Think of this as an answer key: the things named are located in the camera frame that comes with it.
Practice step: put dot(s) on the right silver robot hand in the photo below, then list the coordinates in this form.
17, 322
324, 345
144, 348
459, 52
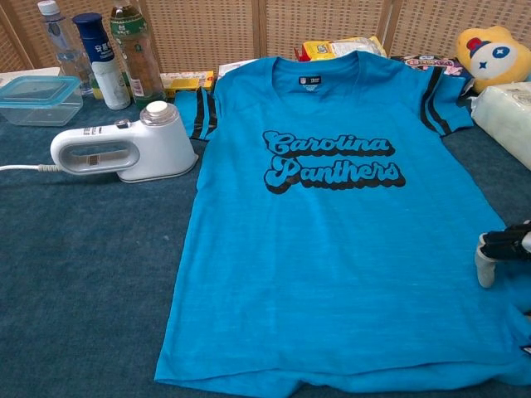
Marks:
506, 244

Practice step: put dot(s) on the blue Carolina Panthers t-shirt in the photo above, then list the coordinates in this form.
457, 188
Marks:
332, 248

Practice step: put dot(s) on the white handheld garment steamer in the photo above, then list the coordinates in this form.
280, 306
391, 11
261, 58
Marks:
162, 149

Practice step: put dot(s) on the long white cotton pad pack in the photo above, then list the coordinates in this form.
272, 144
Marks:
508, 120

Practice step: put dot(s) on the yellow plush toy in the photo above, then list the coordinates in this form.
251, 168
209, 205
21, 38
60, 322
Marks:
493, 58

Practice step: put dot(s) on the black pink pad pack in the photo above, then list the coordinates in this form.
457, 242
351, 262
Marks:
431, 64

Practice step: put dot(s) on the yellow snack bag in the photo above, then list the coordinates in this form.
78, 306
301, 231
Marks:
344, 47

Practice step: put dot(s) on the red snack pack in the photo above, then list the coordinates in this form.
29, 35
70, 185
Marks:
298, 54

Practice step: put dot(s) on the pink white tissue pack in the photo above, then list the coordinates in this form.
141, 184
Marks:
232, 68

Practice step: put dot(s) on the yellow snack box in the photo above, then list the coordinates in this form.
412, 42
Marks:
186, 83

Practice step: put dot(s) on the bamboo folding screen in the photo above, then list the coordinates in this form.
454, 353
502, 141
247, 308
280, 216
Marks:
207, 33

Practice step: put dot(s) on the green label tea bottle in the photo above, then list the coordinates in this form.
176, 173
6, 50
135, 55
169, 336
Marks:
139, 58

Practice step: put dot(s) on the dark teal table mat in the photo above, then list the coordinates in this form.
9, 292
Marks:
83, 269

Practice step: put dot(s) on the white bottle blue cap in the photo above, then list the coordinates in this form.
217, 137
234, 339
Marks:
105, 70

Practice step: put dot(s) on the clear water bottle white cap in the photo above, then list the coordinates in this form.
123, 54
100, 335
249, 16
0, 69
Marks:
62, 45

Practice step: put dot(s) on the clear container blue lid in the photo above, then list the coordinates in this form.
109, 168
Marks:
37, 101

